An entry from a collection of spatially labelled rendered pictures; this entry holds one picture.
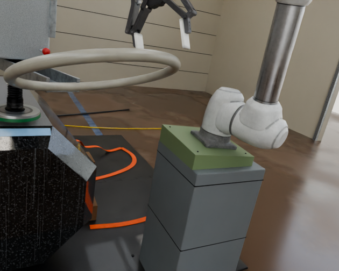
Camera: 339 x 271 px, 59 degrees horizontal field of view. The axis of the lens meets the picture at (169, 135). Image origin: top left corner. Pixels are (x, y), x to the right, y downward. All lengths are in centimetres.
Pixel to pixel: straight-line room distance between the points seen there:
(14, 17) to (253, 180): 125
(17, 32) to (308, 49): 540
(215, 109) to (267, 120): 25
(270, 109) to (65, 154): 97
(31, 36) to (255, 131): 101
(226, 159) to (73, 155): 75
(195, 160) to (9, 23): 92
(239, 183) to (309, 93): 470
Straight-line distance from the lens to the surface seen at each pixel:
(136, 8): 86
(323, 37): 606
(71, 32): 698
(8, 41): 140
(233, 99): 138
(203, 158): 130
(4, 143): 149
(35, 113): 152
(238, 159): 143
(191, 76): 815
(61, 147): 155
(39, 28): 143
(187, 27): 76
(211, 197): 139
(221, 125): 138
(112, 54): 69
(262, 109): 127
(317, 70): 601
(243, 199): 153
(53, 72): 130
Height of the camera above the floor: 133
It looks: 18 degrees down
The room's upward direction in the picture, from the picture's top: 10 degrees clockwise
